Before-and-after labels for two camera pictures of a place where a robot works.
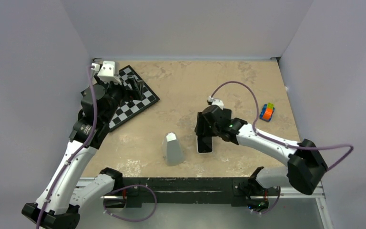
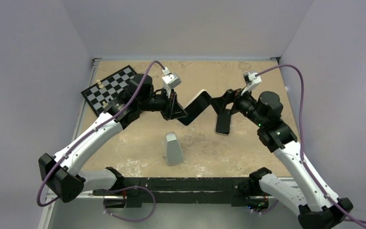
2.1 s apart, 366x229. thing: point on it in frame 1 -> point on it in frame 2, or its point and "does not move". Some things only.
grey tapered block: x=173 y=151 does not move
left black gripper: x=129 y=94 -> x=173 y=109
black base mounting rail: x=184 y=190 does not move
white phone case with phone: x=204 y=144 -> x=196 y=107
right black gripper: x=201 y=119 -> x=219 y=104
